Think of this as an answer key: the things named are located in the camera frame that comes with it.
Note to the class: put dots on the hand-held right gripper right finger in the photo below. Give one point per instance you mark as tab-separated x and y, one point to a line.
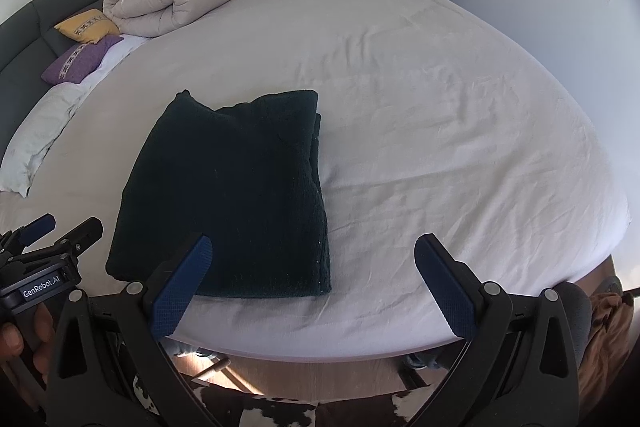
445	287

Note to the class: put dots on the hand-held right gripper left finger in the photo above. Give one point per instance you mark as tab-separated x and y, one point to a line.
182	287

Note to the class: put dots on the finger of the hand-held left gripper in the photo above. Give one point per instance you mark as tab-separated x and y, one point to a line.
37	224
82	232

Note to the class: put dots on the dark green knit sweater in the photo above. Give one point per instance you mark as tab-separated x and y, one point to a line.
225	187

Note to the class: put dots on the person's left hand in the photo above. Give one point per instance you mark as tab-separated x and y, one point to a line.
15	339

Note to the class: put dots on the wooden stick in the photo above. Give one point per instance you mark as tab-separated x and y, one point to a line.
210	369

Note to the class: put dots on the bed with white sheet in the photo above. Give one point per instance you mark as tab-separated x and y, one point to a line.
425	132

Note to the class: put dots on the cowhide rug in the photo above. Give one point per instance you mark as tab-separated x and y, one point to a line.
280	412

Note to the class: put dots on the brown cloth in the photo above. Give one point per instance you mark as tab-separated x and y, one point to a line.
605	332

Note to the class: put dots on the purple patterned pillow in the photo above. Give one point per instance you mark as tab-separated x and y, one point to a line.
80	59

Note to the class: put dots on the grey padded headboard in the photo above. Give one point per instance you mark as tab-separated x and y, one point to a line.
30	37

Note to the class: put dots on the yellow patterned pillow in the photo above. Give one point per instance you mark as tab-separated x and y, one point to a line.
87	27

